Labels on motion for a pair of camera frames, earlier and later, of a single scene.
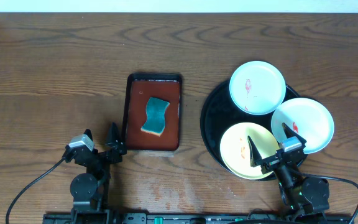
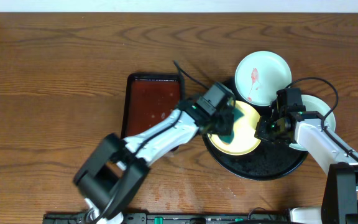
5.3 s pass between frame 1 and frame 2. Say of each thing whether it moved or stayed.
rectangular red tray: stayed
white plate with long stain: moved
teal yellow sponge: moved
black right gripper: moved
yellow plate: moved
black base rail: stayed
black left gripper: moved
